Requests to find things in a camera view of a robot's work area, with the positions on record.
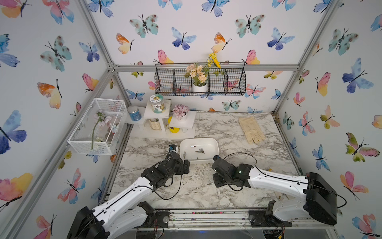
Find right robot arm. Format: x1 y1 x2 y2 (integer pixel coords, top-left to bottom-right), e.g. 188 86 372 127
212 155 337 225

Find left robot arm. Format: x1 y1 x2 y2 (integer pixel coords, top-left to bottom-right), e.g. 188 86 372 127
67 151 190 239

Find white plastic storage box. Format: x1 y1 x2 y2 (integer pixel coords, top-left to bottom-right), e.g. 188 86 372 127
179 137 220 163

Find yellow bottle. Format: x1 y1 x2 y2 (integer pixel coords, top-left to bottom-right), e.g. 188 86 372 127
168 117 180 133

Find white tiered wooden shelf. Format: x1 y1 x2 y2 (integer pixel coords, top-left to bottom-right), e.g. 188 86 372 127
126 100 197 140

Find beige jar under shelf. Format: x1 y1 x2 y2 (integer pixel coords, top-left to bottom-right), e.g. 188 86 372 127
149 119 161 130

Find beige work glove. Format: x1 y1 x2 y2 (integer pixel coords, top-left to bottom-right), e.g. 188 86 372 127
239 117 265 144

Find pink flowers in pot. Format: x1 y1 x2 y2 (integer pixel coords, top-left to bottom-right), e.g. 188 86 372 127
173 104 190 121

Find green lidded jar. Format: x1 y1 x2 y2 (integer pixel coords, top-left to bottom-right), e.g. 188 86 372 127
149 94 166 114

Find blue tin can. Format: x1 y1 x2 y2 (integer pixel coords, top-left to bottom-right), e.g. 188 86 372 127
127 106 142 121

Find artificial pink flower stem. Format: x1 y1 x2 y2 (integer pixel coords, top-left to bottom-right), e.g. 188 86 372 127
91 110 112 150

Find flower pot in basket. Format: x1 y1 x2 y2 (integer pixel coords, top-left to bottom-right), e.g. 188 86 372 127
184 52 221 93

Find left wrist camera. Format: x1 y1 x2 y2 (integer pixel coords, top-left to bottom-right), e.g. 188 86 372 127
169 144 179 152

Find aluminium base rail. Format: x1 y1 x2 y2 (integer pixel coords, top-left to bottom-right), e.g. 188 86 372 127
82 209 335 231

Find white wire mesh cage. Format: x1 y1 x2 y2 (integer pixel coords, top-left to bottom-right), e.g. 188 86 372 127
68 98 127 155

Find black wire wall basket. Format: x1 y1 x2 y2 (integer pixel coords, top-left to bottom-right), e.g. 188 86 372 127
154 62 246 97

